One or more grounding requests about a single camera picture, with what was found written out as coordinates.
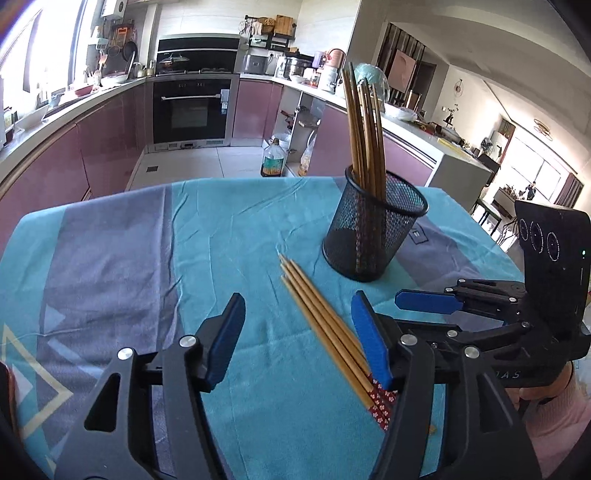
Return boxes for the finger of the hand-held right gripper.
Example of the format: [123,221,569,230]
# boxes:
[394,279,528,316]
[394,318,532,357]

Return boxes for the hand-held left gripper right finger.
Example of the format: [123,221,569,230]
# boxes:
[351,291,543,480]

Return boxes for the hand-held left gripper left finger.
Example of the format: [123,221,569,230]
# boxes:
[54,292,247,480]

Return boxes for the red-patterned wooden chopstick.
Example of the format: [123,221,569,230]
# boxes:
[288,258,370,365]
[278,253,398,402]
[280,275,391,431]
[281,264,394,416]

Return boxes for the black mesh utensil holder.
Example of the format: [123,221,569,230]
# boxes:
[322,165,429,283]

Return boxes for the bunch of wooden chopsticks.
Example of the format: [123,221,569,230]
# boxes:
[341,61,389,273]

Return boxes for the person's right forearm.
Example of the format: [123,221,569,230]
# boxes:
[526,362,591,467]

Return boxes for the person's right hand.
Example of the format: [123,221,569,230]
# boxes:
[519,364,576,407]

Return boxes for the blue striped tablecloth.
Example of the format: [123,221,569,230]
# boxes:
[0,175,527,480]

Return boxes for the living room window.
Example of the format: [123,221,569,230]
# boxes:
[503,134,578,208]

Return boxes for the clear plastic food bag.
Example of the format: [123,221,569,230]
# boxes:
[298,134,319,177]

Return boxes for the pink peninsula cabinets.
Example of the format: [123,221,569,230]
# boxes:
[314,104,437,188]

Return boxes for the white plastic bag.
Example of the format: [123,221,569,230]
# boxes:
[384,104,419,121]

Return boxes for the cooking oil bottle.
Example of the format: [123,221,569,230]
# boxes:
[261,137,286,177]

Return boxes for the teal appliance under plastic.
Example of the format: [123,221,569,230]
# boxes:
[353,64,392,100]

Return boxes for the black built-in oven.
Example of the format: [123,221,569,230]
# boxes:
[151,76,234,145]

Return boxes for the white canister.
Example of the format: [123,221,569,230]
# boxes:
[318,65,340,93]

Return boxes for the narrow pink base cabinet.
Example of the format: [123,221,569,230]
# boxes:
[232,78,283,140]

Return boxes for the pink kitchen base cabinets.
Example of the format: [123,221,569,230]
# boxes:
[0,78,153,241]

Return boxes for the steel steamer pot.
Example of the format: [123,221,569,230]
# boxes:
[283,56,315,80]

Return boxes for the pot with glass lid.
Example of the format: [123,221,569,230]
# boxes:
[159,53,190,72]

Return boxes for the black dish rack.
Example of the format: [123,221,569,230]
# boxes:
[245,15,298,52]

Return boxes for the white bowl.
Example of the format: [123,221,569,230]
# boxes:
[16,107,49,131]

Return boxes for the black range hood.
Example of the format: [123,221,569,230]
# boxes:
[156,34,242,75]

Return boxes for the large kitchen window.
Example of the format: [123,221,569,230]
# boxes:
[0,0,88,107]

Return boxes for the brown wall picture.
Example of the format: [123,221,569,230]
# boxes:
[388,50,414,90]

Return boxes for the dark slatted wall panel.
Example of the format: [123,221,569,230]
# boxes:
[376,23,426,104]

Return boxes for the wall-mounted utensil rack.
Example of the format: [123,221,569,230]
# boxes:
[90,25,123,61]

